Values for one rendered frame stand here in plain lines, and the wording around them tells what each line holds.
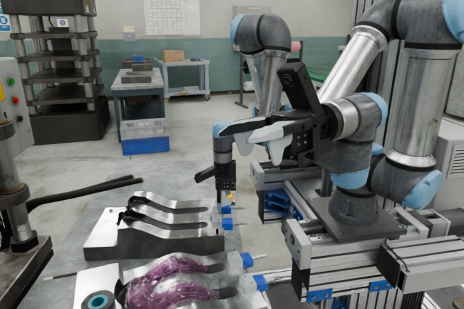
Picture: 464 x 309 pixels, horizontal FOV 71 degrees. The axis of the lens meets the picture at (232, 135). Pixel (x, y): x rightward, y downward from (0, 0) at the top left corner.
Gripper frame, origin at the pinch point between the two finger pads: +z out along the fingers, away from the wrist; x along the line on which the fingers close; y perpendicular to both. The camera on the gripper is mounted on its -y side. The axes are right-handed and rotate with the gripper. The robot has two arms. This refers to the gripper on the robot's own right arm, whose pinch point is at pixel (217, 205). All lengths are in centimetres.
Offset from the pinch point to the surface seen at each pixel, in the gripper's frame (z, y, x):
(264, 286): 4.3, 13.2, -39.2
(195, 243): 4.6, -8.3, -17.7
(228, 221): -0.1, 3.6, -11.5
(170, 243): 3.9, -17.4, -17.7
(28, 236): 6, -72, -7
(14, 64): -54, -85, 28
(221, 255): 4.8, 0.7, -24.1
